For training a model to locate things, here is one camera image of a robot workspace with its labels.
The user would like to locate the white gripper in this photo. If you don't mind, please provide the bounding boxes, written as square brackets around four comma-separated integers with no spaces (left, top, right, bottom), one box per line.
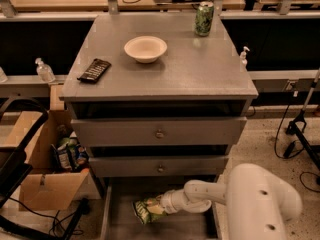
[160,190,187,214]

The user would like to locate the green jalapeno chip bag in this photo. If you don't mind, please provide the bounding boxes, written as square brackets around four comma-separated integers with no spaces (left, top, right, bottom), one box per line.
[132,195,167,225]

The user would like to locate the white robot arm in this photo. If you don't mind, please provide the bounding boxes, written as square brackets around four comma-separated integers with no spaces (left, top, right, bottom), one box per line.
[160,163,303,240]

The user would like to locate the grey middle drawer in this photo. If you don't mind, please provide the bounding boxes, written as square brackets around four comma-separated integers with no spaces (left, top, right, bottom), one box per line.
[90,156,228,177]

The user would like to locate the grey open bottom drawer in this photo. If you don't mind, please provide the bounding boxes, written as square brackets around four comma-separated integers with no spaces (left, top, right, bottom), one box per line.
[101,176,220,240]

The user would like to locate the grey top drawer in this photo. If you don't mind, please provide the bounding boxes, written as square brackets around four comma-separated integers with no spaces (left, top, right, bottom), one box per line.
[71,117,247,147]

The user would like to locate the grey drawer cabinet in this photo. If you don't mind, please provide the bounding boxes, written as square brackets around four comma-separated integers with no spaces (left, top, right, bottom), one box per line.
[59,11,259,240]

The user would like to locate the snack bags in box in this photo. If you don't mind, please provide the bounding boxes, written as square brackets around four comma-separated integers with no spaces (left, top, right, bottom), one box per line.
[51,137,89,172]

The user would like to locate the cardboard box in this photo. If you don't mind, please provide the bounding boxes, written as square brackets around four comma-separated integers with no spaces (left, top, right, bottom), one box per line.
[2,84,91,213]

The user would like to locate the black tripod stand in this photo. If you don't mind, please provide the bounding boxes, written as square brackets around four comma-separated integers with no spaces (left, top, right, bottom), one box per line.
[286,69,320,170]

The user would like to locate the dark chocolate bar wrapper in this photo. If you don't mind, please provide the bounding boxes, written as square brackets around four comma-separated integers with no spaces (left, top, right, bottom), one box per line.
[78,58,111,84]

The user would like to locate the white paper bowl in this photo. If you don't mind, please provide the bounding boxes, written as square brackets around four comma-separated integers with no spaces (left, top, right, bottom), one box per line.
[124,36,167,63]

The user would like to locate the small pump bottle right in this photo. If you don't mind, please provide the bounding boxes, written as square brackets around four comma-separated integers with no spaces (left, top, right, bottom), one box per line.
[239,46,250,68]

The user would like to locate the clear sanitizer bottle left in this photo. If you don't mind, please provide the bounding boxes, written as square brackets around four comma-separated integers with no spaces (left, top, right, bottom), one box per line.
[35,58,56,83]

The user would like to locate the green soda can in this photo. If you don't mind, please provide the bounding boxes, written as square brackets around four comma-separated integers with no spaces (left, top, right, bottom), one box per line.
[194,1,214,36]

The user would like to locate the black floor cable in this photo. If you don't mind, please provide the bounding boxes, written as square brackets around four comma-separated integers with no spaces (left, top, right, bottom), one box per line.
[273,80,320,194]

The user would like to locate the black chair frame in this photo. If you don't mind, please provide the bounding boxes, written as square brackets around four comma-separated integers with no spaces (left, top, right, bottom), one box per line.
[0,96,89,240]

